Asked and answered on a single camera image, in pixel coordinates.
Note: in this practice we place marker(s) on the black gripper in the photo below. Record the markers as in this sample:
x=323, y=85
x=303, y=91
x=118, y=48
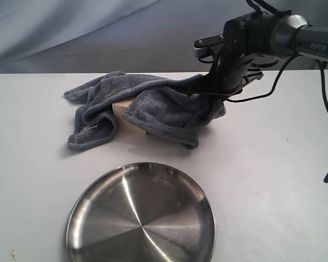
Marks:
x=245, y=37

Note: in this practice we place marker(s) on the light wooden cube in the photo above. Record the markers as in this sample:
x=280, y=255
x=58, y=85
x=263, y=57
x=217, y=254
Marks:
x=118, y=109

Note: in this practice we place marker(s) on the round stainless steel plate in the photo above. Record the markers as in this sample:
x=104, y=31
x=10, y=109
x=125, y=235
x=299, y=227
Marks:
x=141, y=212

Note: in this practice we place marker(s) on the grey fluffy towel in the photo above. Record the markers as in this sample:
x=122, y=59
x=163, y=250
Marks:
x=157, y=109

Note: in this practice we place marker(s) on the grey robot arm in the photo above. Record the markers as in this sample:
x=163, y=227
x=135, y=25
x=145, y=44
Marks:
x=280, y=36

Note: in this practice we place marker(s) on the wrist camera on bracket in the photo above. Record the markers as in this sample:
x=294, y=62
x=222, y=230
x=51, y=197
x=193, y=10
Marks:
x=207, y=49

